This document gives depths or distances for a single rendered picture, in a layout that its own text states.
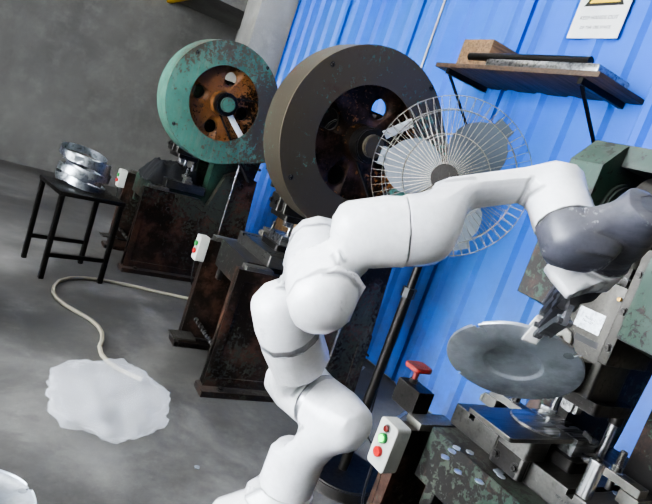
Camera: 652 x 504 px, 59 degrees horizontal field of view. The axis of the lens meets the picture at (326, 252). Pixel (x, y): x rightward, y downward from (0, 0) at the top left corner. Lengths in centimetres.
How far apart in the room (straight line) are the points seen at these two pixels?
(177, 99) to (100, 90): 357
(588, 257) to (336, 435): 51
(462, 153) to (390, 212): 132
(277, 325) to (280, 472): 34
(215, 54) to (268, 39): 226
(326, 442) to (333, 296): 35
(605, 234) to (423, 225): 27
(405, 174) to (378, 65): 56
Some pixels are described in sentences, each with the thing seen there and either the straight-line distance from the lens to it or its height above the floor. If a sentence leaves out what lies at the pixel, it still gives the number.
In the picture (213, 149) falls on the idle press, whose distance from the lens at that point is 410.
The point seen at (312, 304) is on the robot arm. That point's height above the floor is 103.
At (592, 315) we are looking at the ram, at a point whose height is 108.
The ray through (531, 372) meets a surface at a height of 93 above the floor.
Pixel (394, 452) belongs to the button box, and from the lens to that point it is 162.
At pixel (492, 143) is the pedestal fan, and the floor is 146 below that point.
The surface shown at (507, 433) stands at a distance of 142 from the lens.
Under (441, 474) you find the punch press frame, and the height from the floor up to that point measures 56.
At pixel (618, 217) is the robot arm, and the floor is 129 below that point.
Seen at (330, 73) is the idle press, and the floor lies 154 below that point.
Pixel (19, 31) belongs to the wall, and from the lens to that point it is 740.
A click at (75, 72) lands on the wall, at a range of 745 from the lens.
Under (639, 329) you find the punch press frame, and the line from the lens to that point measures 145.
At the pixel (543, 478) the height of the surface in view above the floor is 69.
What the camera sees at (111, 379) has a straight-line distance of 236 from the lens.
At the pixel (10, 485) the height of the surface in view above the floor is 23.
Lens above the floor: 124
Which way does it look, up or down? 9 degrees down
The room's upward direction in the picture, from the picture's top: 19 degrees clockwise
